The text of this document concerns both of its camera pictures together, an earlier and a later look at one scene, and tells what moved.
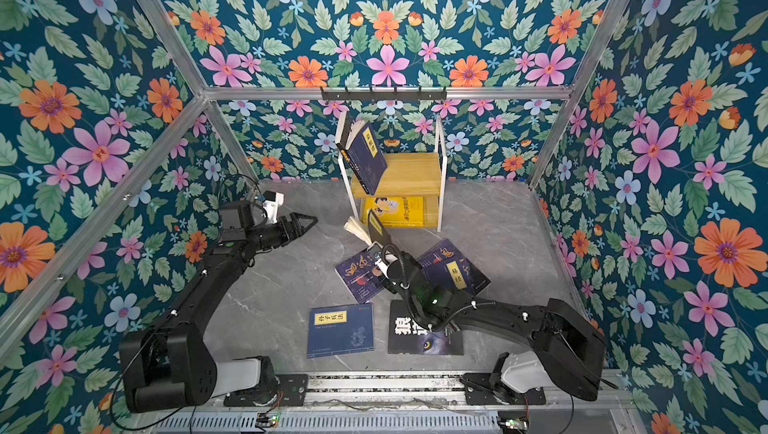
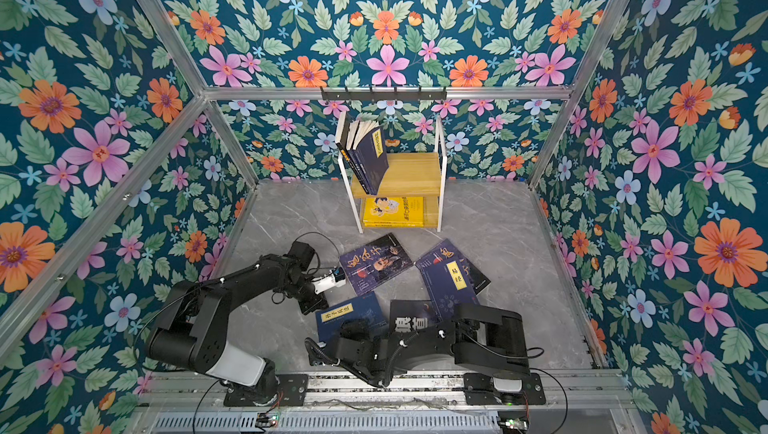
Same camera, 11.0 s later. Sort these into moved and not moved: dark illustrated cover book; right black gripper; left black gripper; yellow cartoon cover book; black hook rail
Moved: left black gripper; dark illustrated cover book; right black gripper
Not moved: black hook rail; yellow cartoon cover book
